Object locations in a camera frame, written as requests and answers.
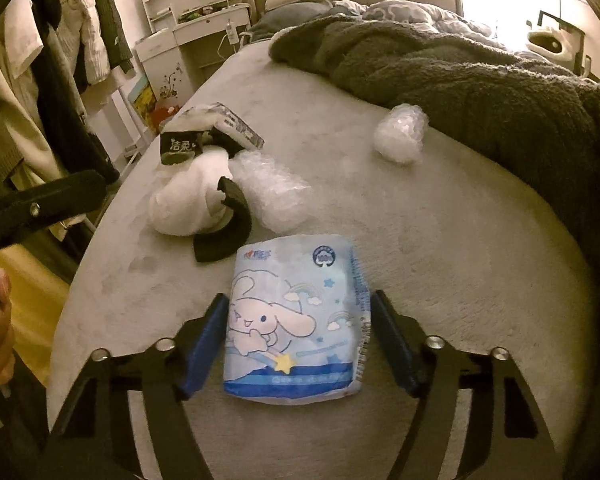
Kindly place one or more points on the orange bag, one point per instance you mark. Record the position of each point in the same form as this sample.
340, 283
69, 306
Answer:
166, 116

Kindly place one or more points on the cream hanging garment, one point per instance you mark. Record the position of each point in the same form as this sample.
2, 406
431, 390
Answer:
10, 110

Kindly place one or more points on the clear tissue wrapper black label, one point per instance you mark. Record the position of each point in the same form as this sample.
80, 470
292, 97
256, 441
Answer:
180, 147

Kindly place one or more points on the bed with grey sheet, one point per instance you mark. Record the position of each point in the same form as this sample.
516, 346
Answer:
430, 260

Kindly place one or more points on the white vanity table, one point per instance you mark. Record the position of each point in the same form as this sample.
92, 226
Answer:
200, 35

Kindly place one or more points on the large bubble wrap roll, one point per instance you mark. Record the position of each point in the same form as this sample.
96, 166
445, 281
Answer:
270, 195

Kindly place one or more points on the yellow painting canvas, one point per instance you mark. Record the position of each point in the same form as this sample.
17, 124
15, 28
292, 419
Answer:
144, 97

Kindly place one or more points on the grey-green pillow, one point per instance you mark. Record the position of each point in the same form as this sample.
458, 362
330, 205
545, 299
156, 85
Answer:
290, 20

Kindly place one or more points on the white cloth bundle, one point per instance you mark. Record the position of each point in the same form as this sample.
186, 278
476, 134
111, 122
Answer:
185, 195

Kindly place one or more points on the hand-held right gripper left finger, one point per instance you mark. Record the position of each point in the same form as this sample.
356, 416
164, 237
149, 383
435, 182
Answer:
202, 355

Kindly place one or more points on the black hanging garment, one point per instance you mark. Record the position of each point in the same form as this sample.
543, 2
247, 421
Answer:
65, 110

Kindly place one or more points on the white puffer jacket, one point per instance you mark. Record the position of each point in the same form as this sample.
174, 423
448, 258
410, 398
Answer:
82, 25

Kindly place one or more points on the grey fleece blanket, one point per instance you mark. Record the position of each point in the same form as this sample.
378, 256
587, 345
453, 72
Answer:
480, 85

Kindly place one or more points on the blue patterned duvet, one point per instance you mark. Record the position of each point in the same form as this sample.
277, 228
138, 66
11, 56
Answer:
405, 12

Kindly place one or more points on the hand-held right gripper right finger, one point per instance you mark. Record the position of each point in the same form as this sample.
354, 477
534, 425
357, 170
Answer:
397, 350

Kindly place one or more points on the blue cartoon tissue packet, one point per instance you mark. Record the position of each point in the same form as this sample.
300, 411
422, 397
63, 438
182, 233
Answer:
290, 320

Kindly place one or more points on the black curved foam piece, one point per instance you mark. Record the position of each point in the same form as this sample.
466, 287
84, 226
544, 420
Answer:
235, 230

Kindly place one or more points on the dark green vest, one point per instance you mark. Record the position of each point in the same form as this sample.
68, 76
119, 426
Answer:
112, 20

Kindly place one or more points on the white power strip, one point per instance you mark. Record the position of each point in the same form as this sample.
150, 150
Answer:
232, 32

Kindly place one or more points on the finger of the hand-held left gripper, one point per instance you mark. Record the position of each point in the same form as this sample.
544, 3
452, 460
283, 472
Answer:
55, 197

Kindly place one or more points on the small bubble wrap wad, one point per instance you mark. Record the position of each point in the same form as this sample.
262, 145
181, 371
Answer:
400, 132

